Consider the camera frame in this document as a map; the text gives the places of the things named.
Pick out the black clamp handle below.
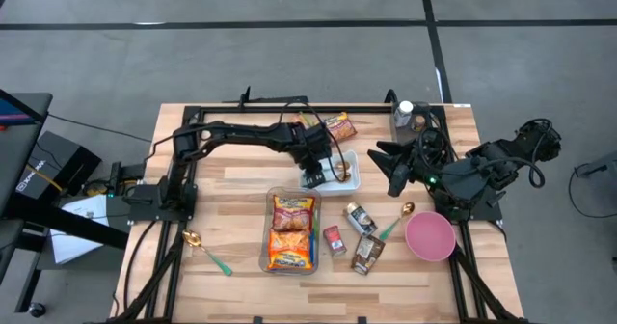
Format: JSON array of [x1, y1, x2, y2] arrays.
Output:
[[222, 85, 310, 106]]

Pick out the red patterned paprika tin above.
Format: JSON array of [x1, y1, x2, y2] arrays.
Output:
[[322, 224, 348, 258]]

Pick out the gold-lid herb jar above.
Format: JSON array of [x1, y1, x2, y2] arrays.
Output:
[[342, 200, 379, 239]]

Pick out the white paper sheet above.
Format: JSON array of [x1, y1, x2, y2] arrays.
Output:
[[49, 193, 113, 266]]

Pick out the lime chili shrimp ramen pack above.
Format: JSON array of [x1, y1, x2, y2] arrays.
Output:
[[294, 111, 325, 130]]

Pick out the pink bowl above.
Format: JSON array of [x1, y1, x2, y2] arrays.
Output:
[[403, 210, 458, 263]]

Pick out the orange chicken ramen pack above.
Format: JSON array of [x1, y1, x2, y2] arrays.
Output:
[[266, 229, 315, 272]]

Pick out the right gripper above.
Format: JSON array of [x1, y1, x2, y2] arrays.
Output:
[[368, 130, 452, 199]]

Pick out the small reddish food item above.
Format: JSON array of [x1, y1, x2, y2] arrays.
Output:
[[335, 160, 354, 183]]

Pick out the red yellow ramen pack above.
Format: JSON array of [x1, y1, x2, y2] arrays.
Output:
[[323, 112, 359, 143], [271, 194, 317, 232]]

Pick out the gold spoon green handle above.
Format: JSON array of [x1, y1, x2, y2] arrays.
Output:
[[378, 201, 416, 242], [181, 229, 234, 278]]

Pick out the brown food pouch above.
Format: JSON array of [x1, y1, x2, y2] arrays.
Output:
[[350, 233, 387, 277]]

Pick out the clear plastic storage bin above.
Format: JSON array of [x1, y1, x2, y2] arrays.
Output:
[[258, 185, 323, 276]]

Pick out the dark grey desk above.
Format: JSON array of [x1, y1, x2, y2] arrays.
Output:
[[0, 90, 130, 318]]

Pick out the black desk monitor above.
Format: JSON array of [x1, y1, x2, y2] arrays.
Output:
[[0, 95, 31, 127]]

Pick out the white cutting board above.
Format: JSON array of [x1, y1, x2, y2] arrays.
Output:
[[299, 148, 362, 199]]

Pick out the black equipment box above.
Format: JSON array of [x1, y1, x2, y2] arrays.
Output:
[[15, 130, 103, 215]]

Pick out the black power cable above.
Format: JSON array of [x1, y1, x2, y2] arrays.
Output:
[[46, 113, 153, 145]]

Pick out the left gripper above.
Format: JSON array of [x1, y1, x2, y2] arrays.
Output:
[[287, 122, 335, 190]]

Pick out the white-lid spice bottle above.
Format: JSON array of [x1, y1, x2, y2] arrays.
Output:
[[393, 99, 416, 129]]

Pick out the small clear plastic container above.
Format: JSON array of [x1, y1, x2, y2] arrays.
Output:
[[390, 100, 439, 154]]

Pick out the grey equipment base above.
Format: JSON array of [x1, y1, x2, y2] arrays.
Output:
[[573, 149, 617, 180]]

